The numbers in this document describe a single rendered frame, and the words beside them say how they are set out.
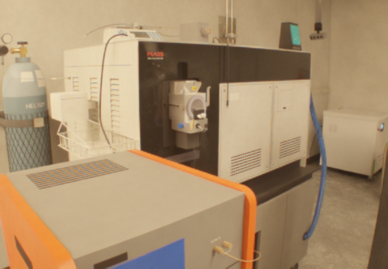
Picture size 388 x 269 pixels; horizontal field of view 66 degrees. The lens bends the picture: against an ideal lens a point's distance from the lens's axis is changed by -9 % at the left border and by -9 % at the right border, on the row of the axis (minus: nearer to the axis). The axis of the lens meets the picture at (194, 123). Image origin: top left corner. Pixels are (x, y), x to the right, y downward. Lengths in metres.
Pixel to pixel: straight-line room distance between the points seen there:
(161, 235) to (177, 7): 2.38
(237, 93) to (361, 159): 2.99
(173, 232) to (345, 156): 3.91
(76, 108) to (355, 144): 3.50
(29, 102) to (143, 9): 1.19
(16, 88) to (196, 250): 1.39
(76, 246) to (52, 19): 1.87
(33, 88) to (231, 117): 0.99
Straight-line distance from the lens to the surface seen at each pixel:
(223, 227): 0.58
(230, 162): 1.49
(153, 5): 2.58
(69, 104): 1.32
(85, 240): 0.46
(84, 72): 1.48
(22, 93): 1.75
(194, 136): 1.20
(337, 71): 4.98
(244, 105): 1.50
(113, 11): 2.39
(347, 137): 4.27
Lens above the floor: 1.35
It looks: 10 degrees down
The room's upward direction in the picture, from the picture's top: straight up
